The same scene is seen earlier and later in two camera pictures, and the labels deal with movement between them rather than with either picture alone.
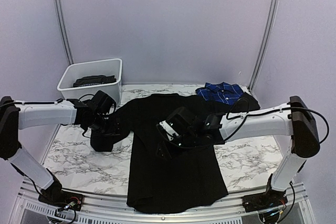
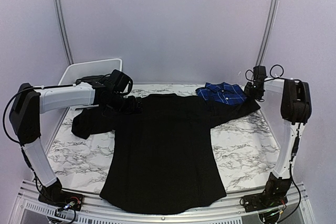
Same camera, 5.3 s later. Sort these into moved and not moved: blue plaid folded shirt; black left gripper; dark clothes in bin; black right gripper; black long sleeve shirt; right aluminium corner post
Moved: black right gripper; black long sleeve shirt; black left gripper
Not moved: blue plaid folded shirt; right aluminium corner post; dark clothes in bin
